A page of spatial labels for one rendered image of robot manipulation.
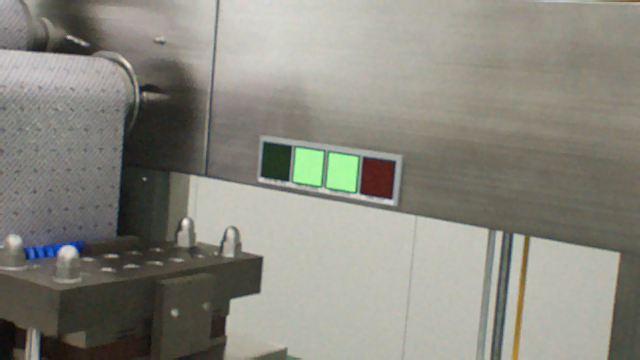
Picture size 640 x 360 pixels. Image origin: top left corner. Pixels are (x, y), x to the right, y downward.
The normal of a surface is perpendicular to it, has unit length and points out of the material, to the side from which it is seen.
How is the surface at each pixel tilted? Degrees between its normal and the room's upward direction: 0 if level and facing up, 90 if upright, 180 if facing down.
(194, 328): 90
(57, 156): 90
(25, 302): 90
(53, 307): 90
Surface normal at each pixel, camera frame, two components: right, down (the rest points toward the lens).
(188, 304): 0.81, 0.14
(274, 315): -0.57, 0.04
